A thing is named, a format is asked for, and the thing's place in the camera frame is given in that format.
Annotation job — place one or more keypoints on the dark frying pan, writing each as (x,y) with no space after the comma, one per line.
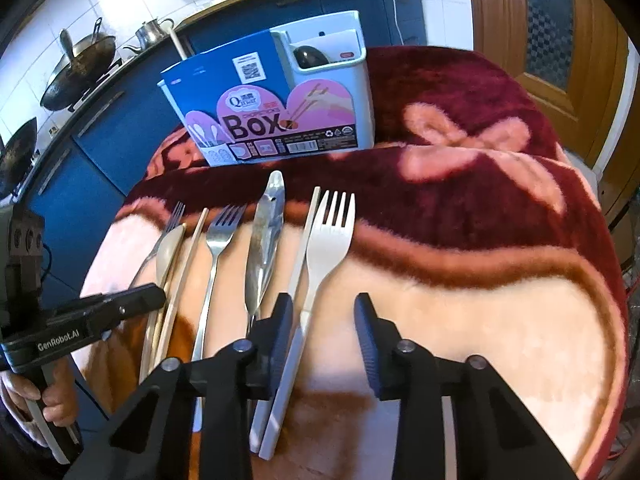
(17,157)

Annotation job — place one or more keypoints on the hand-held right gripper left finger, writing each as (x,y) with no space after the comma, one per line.
(277,345)

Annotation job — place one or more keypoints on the dark red floral blanket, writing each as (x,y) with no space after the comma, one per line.
(450,310)

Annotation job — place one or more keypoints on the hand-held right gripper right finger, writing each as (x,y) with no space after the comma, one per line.
(370,350)

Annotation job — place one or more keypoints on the person's left hand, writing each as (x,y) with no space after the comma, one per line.
(62,390)

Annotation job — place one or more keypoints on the dark metal wok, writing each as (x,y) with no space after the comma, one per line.
(80,75)

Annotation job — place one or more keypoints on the wooden door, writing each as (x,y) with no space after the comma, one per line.
(550,60)

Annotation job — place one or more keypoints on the metal kettle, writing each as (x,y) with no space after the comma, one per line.
(147,34)

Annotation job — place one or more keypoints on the small metal fork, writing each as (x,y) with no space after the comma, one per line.
(173,217)

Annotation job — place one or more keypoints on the black rounded utensil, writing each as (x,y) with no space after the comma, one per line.
(309,57)

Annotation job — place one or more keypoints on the white chopstick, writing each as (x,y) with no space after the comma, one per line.
(306,242)

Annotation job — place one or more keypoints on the blue utensil holder box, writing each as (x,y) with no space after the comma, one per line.
(260,110)

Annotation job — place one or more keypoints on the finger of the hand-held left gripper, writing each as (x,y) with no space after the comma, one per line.
(125,302)

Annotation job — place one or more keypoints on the metal ladle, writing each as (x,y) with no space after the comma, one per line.
(68,42)

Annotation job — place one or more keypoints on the large metal fork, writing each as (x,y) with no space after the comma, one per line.
(222,232)

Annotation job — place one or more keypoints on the white plastic fork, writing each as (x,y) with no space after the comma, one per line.
(327,245)

